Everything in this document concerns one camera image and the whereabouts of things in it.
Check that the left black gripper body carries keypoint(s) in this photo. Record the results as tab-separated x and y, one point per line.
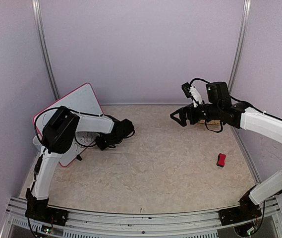
110	140

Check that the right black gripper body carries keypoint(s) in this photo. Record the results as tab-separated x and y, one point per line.
195	118

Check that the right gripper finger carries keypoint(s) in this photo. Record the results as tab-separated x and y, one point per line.
181	120
181	112

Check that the pink framed whiteboard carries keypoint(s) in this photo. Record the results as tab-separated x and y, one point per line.
81	99

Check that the red black whiteboard eraser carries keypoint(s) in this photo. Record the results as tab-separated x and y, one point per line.
221	160

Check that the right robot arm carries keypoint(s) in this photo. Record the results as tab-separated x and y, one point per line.
241	115

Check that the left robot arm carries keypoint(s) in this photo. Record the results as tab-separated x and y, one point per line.
59	141

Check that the woven bamboo tray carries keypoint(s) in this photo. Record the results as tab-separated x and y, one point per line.
212	122

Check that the light blue mug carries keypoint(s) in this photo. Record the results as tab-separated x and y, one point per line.
36	143

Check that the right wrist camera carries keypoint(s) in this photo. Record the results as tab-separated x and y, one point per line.
192	93

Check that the front aluminium rail frame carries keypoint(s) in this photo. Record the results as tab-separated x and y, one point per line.
82	223

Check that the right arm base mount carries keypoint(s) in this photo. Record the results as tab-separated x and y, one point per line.
246	210

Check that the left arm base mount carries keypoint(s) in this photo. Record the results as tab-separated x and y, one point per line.
40	211

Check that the right aluminium corner post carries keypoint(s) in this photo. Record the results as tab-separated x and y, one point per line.
240	44

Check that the aluminium corner post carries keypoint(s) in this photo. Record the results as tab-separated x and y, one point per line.
240	44
44	49

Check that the left aluminium corner post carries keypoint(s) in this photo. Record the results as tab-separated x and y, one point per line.
44	49

